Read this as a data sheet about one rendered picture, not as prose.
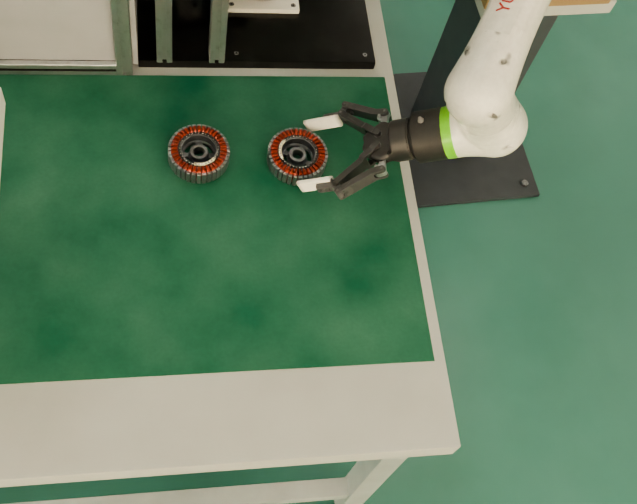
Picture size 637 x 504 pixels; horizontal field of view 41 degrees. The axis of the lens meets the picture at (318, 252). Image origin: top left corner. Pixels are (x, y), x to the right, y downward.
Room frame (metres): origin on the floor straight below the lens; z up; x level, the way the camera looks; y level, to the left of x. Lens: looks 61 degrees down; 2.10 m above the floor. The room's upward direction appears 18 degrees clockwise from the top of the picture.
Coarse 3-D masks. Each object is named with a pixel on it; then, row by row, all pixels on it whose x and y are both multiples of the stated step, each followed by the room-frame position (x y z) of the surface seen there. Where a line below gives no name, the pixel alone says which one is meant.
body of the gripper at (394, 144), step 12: (396, 120) 0.96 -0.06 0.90; (408, 120) 0.96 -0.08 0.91; (384, 132) 0.95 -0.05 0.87; (396, 132) 0.93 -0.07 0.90; (384, 144) 0.92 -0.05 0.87; (396, 144) 0.91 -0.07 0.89; (408, 144) 0.91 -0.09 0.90; (372, 156) 0.90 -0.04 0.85; (384, 156) 0.90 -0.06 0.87; (396, 156) 0.90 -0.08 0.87; (408, 156) 0.90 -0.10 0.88
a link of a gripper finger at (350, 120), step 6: (342, 114) 0.99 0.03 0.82; (348, 114) 0.99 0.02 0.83; (348, 120) 0.98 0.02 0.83; (354, 120) 0.98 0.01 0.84; (360, 120) 0.97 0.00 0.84; (354, 126) 0.97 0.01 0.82; (360, 126) 0.96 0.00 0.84; (366, 126) 0.96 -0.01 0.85; (372, 126) 0.96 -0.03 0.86; (366, 132) 0.96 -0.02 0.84; (372, 132) 0.94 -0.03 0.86; (378, 132) 0.94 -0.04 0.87
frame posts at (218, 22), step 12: (156, 0) 1.02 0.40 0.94; (168, 0) 1.02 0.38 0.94; (216, 0) 1.06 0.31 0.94; (228, 0) 1.06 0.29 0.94; (156, 12) 1.02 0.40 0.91; (168, 12) 1.02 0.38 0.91; (216, 12) 1.06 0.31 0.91; (156, 24) 1.02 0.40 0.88; (168, 24) 1.02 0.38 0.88; (216, 24) 1.06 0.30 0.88; (156, 36) 1.02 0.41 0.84; (168, 36) 1.02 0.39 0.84; (216, 36) 1.06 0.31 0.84; (156, 48) 1.02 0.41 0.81; (168, 48) 1.02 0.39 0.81; (216, 48) 1.06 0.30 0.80; (168, 60) 1.02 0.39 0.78
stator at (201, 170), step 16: (192, 128) 0.89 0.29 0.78; (208, 128) 0.89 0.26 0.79; (176, 144) 0.84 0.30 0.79; (192, 144) 0.87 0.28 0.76; (208, 144) 0.88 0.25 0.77; (224, 144) 0.87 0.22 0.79; (176, 160) 0.81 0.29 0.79; (192, 160) 0.83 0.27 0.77; (224, 160) 0.84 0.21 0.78; (192, 176) 0.79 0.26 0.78; (208, 176) 0.80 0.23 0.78
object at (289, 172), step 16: (272, 144) 0.90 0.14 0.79; (288, 144) 0.93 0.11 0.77; (304, 144) 0.94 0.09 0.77; (320, 144) 0.94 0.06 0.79; (272, 160) 0.87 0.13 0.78; (288, 160) 0.89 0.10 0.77; (304, 160) 0.90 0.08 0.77; (320, 160) 0.90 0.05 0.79; (288, 176) 0.85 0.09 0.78; (304, 176) 0.86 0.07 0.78; (320, 176) 0.89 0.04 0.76
